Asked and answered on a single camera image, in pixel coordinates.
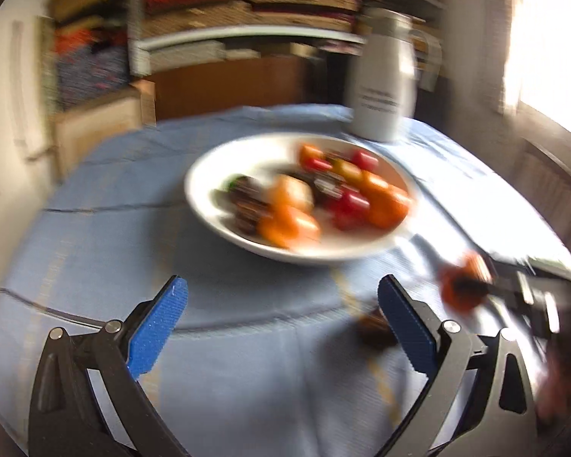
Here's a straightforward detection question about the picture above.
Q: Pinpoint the white door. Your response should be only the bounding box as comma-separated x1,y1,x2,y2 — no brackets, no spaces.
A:
0,14,60,210

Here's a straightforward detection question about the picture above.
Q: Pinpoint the patterned curtain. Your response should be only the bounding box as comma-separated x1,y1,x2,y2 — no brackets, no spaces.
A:
476,0,522,116

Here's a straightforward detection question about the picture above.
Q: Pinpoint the person's right hand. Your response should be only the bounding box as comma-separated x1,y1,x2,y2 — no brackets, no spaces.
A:
535,343,571,427

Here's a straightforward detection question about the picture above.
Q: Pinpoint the white oval plate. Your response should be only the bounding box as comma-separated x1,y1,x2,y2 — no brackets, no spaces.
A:
185,133,417,264

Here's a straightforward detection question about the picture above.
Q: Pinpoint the stack of blue patterned boxes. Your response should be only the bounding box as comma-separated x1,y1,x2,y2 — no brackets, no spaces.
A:
54,40,130,108

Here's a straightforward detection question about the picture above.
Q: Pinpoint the bright window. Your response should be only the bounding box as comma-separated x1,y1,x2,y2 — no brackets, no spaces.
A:
504,0,571,146

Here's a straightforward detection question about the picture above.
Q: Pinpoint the blue checked tablecloth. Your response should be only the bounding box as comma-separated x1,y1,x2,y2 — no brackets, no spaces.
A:
0,103,571,457

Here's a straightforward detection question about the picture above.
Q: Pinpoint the dark brown wooden board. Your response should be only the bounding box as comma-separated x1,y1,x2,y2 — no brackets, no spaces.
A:
151,54,317,122

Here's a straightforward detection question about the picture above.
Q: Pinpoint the wooden chair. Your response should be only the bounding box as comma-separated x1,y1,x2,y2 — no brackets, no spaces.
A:
508,137,571,248

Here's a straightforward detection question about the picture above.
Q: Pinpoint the light wooden panel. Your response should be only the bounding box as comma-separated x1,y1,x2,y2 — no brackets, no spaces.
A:
52,81,157,179

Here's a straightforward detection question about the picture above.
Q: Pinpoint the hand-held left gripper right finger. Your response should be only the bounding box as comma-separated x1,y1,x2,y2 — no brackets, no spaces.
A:
377,273,536,457

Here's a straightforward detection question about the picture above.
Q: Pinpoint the stack of orange patterned boxes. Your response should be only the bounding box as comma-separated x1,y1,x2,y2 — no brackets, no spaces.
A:
52,24,124,53

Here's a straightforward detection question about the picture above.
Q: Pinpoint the white thermos jug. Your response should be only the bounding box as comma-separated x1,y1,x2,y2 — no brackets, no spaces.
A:
345,7,439,144

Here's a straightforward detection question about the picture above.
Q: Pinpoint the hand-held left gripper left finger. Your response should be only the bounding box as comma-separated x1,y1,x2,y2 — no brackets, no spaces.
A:
29,275,191,457

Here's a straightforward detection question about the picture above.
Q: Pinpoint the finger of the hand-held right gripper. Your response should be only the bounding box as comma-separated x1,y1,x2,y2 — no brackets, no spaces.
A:
454,276,522,300

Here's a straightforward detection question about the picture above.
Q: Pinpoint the white metal shelf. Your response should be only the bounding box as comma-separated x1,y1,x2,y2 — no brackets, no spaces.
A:
128,0,445,77

